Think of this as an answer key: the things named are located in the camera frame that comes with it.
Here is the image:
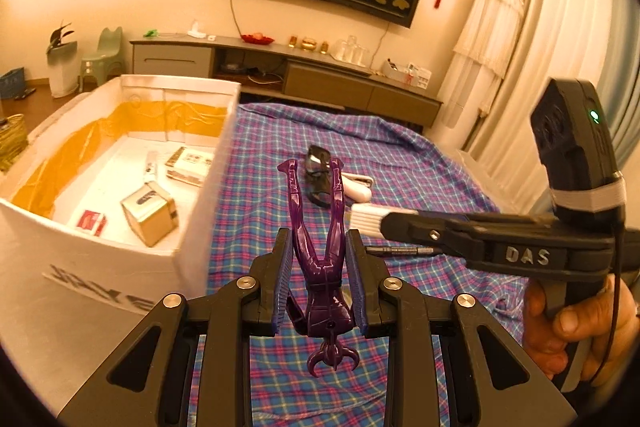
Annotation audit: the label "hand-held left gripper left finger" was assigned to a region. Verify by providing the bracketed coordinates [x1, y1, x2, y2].
[57, 228, 296, 427]

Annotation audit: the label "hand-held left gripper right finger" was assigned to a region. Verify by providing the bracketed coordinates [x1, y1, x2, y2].
[346, 229, 578, 427]

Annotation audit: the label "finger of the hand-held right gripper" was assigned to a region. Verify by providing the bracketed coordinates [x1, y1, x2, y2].
[416, 208, 555, 223]
[380, 211, 556, 257]

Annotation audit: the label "purple action figure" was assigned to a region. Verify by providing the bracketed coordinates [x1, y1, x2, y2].
[276, 158, 358, 377]

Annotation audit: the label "white oval case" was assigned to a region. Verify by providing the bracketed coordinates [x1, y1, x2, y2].
[341, 172, 375, 202]

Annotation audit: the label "black sunglasses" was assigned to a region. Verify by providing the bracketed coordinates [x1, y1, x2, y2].
[304, 145, 335, 208]

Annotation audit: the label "small kraft paper box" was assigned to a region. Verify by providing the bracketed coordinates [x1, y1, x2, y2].
[120, 184, 181, 248]

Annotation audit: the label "white patterned card deck box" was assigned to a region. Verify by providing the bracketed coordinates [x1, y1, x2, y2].
[165, 146, 216, 188]

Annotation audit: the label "small white tube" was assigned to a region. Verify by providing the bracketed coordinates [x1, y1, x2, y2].
[144, 150, 160, 185]

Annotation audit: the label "white cardboard box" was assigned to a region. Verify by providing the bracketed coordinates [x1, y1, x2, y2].
[0, 74, 242, 323]

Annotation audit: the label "red and white card box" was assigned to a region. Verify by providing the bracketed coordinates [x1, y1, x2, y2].
[67, 209, 108, 238]

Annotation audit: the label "person's right hand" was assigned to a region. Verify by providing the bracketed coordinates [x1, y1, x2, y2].
[522, 276, 640, 381]

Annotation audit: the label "black pen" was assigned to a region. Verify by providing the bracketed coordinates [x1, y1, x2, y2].
[365, 245, 436, 256]

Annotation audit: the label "plaid blanket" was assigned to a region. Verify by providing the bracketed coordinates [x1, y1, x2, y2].
[190, 103, 531, 427]

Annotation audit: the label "cream curtain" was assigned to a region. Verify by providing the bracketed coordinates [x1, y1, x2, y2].
[462, 0, 640, 218]

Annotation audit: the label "standing air conditioner lace cover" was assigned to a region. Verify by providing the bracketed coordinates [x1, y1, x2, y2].
[442, 0, 528, 128]

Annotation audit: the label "white desk organizer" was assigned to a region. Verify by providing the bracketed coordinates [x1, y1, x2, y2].
[382, 59, 432, 88]

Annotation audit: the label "long grey television cabinet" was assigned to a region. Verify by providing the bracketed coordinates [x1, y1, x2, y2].
[129, 34, 445, 131]

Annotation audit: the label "group of glass cups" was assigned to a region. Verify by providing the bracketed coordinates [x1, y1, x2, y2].
[331, 34, 371, 66]

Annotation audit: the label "green plastic chair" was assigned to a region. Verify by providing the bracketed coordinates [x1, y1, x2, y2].
[79, 26, 124, 92]

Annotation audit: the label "potted plant in white pot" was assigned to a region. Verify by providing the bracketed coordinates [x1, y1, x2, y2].
[46, 22, 81, 98]

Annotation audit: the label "blue plastic crate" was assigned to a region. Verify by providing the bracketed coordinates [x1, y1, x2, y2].
[0, 68, 27, 101]

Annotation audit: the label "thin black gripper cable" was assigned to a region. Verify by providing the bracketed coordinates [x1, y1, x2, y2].
[584, 207, 623, 382]

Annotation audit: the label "black television cable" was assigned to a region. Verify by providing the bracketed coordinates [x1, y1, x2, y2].
[228, 0, 247, 36]
[371, 24, 391, 74]

